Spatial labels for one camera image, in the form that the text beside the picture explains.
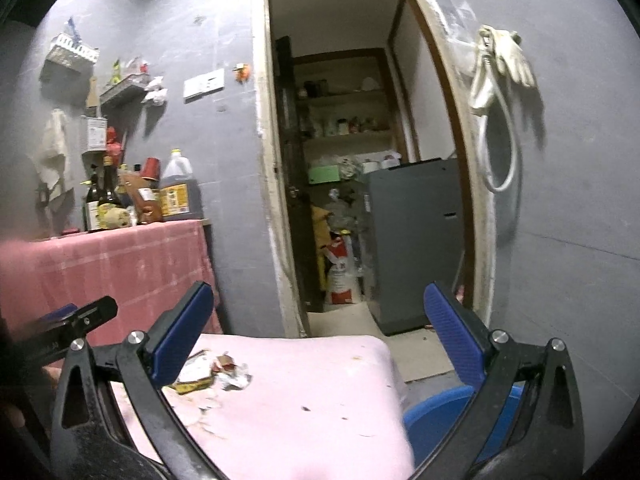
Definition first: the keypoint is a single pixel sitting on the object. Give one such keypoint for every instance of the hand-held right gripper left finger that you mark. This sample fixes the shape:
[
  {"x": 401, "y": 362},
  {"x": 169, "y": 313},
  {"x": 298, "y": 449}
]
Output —
[{"x": 182, "y": 335}]

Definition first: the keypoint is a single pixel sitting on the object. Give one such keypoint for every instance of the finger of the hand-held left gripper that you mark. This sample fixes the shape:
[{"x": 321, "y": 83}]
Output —
[
  {"x": 57, "y": 314},
  {"x": 95, "y": 312}
]

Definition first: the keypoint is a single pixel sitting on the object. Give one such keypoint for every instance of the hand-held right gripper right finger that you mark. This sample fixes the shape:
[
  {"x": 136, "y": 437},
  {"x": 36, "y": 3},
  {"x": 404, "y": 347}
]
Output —
[{"x": 452, "y": 340}]

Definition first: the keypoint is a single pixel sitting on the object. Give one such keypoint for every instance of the red orange wrapper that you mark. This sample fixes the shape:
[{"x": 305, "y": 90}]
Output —
[{"x": 223, "y": 362}]

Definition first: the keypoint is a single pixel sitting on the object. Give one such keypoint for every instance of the grey paper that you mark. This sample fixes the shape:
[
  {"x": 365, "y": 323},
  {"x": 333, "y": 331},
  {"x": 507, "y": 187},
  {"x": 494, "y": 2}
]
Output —
[{"x": 232, "y": 379}]

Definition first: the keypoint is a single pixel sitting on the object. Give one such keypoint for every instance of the blue plastic bucket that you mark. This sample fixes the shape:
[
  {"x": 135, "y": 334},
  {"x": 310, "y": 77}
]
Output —
[{"x": 435, "y": 420}]

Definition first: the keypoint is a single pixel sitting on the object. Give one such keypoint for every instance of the person's left hand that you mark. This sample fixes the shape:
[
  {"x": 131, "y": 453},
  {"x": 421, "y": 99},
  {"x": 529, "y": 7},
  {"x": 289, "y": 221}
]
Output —
[{"x": 52, "y": 375}]

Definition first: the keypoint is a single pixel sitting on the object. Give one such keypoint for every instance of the pink checked towel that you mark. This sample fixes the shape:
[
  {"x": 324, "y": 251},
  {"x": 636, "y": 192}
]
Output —
[{"x": 125, "y": 270}]

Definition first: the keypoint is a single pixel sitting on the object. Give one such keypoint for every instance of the pale lumpy vegetable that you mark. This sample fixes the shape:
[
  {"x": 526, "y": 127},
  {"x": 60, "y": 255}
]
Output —
[{"x": 116, "y": 219}]

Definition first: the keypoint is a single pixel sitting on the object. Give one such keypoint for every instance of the dark glass bottle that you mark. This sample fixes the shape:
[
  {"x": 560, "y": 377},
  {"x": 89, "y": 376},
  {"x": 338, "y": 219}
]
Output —
[
  {"x": 109, "y": 185},
  {"x": 91, "y": 210}
]

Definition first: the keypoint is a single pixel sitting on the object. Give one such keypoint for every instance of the grey washing machine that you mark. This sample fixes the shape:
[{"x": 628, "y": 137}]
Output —
[{"x": 410, "y": 240}]

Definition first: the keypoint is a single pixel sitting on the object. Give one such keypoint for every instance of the brown sauce bottle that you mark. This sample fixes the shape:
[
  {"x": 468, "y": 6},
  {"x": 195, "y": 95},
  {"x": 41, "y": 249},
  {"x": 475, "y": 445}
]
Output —
[{"x": 142, "y": 200}]

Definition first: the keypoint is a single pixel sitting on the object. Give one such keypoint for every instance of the red white bag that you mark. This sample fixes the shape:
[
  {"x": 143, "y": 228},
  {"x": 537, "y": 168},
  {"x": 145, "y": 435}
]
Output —
[{"x": 342, "y": 275}]

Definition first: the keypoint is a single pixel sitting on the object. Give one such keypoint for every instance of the cooking oil jug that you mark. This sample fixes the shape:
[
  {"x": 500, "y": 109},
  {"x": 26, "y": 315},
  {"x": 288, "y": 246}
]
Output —
[{"x": 180, "y": 190}]

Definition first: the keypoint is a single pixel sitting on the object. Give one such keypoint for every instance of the pink cloth covered table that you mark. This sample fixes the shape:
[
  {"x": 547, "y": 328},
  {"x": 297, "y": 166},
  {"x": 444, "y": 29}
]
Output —
[{"x": 310, "y": 410}]

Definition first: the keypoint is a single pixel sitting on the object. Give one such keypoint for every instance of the red cup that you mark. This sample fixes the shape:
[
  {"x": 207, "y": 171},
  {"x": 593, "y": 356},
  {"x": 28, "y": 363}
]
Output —
[{"x": 151, "y": 167}]

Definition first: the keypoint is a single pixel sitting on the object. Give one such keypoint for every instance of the hanging beige rag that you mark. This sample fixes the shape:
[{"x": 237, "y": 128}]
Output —
[{"x": 52, "y": 150}]

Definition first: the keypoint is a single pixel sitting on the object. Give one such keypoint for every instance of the yellow bag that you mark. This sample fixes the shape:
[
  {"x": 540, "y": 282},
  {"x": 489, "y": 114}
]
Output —
[{"x": 320, "y": 230}]

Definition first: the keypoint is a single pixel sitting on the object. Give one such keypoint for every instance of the red mesh bag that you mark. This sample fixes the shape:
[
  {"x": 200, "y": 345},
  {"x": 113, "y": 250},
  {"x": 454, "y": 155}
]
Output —
[{"x": 113, "y": 141}]

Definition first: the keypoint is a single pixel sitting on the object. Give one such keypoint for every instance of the white utensil basket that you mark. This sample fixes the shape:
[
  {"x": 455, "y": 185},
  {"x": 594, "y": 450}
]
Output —
[{"x": 95, "y": 132}]

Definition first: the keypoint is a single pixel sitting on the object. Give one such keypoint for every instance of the dark wooden door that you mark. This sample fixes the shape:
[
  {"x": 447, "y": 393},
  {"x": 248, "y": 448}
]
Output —
[{"x": 292, "y": 160}]

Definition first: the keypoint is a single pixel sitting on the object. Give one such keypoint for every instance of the green box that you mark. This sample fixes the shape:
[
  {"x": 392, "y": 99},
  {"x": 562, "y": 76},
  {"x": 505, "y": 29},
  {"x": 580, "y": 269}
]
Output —
[{"x": 322, "y": 175}]

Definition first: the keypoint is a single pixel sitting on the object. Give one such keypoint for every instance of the wooden spatula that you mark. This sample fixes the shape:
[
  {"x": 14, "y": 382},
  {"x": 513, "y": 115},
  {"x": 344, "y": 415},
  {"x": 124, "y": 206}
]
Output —
[{"x": 92, "y": 92}]

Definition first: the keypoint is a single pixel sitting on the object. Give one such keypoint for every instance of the white plastic bag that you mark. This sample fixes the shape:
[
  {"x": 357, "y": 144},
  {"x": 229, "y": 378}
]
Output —
[{"x": 155, "y": 91}]

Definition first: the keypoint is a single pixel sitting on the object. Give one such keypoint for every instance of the green seasoning packet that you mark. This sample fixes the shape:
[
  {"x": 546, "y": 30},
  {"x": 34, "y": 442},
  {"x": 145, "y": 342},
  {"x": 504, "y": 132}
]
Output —
[{"x": 116, "y": 72}]

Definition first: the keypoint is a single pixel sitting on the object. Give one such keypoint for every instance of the red seasoning packet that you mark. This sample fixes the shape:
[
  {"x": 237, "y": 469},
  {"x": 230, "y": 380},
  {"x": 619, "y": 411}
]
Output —
[{"x": 136, "y": 67}]

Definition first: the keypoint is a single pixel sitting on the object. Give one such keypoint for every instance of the wooden shelf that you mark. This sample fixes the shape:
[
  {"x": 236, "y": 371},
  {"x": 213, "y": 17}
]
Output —
[{"x": 345, "y": 95}]

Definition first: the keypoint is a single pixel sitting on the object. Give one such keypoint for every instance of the cream rubber gloves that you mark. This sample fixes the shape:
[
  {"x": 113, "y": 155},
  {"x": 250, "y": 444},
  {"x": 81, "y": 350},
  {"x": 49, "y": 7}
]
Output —
[{"x": 510, "y": 55}]

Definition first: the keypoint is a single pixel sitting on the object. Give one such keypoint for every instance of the wooden door frame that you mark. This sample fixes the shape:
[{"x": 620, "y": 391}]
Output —
[{"x": 272, "y": 185}]

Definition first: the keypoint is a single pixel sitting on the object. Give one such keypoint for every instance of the wall shelf rack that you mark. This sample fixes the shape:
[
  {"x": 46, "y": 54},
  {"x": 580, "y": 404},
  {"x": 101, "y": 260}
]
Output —
[{"x": 122, "y": 90}]

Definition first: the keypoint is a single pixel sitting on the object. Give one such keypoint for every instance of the white wall switch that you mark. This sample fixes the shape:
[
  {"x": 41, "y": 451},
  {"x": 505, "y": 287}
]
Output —
[{"x": 194, "y": 87}]

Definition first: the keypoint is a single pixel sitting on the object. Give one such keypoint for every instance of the white wall basket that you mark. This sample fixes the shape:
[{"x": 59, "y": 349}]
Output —
[{"x": 67, "y": 57}]

